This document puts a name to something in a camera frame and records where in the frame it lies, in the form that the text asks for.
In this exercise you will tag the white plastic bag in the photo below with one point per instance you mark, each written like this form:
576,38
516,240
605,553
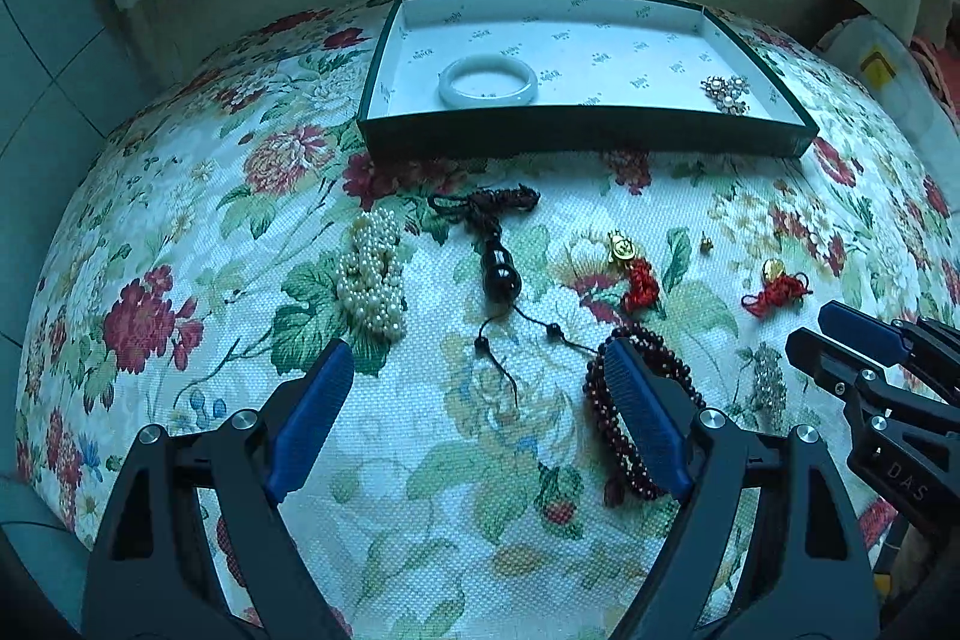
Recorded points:
862,59

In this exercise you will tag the pink cloth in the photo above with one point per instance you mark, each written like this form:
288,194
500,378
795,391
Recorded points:
937,78

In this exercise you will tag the pale jade bangle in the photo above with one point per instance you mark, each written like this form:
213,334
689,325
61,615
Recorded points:
448,83

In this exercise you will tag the green box with white lining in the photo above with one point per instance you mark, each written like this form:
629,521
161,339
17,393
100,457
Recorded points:
570,134

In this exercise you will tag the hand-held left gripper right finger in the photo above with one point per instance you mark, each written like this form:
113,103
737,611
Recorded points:
645,415

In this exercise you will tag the pearl and rhinestone brooch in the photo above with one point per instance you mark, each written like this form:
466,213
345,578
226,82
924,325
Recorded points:
726,96

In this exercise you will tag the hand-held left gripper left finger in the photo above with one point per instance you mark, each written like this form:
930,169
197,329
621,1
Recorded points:
322,415

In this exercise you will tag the floral bedspread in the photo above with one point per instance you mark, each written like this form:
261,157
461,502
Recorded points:
450,535

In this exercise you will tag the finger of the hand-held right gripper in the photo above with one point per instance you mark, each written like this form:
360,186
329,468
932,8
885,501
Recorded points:
862,329
821,359

